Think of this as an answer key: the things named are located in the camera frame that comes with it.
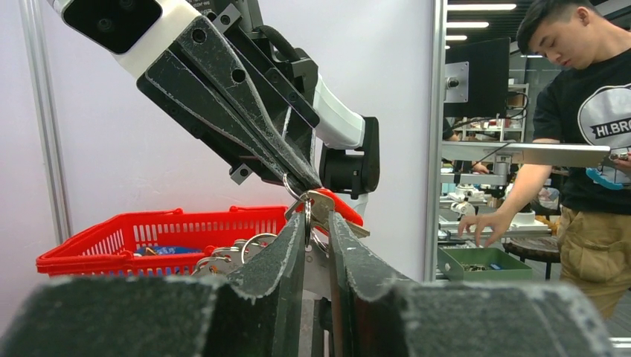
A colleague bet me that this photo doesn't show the black monitor on mount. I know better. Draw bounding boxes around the black monitor on mount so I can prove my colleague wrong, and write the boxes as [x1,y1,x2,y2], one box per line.
[443,37,510,119]

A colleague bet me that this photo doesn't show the blue Doritos chip bag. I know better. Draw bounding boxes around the blue Doritos chip bag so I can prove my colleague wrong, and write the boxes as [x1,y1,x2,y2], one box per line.
[133,245,202,257]

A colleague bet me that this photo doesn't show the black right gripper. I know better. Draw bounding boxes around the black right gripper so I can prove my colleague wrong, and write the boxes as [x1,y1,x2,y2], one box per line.
[136,1,321,192]

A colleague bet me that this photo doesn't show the red plastic basket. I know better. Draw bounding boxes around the red plastic basket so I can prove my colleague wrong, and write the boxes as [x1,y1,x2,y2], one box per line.
[35,187,366,278]

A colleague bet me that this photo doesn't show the round wooden stool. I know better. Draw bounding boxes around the round wooden stool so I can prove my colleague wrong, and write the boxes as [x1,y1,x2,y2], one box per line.
[502,236,560,280]

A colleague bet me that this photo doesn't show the man in black shirt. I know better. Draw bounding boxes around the man in black shirt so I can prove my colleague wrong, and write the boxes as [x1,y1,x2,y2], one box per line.
[457,0,631,321]

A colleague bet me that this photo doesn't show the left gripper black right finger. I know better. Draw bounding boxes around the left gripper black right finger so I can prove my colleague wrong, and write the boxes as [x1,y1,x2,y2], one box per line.
[329,212,617,356]

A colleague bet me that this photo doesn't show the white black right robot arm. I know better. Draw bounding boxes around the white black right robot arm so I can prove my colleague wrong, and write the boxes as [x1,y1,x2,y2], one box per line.
[127,1,379,225]

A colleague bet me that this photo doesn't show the steel disc with keyrings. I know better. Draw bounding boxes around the steel disc with keyrings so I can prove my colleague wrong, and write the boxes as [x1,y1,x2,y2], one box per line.
[190,216,331,299]

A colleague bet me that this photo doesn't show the green metal parts tray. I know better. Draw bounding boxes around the green metal parts tray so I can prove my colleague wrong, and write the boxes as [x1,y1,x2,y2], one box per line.
[437,248,533,282]

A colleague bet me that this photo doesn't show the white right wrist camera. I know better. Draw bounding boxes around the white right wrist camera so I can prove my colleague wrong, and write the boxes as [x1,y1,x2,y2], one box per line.
[48,0,202,80]

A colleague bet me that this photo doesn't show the red key tag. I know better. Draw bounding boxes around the red key tag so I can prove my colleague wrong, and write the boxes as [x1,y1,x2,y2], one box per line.
[301,188,364,227]

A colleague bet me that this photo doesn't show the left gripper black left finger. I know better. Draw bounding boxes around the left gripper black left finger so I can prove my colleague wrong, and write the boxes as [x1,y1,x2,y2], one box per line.
[1,214,306,356]

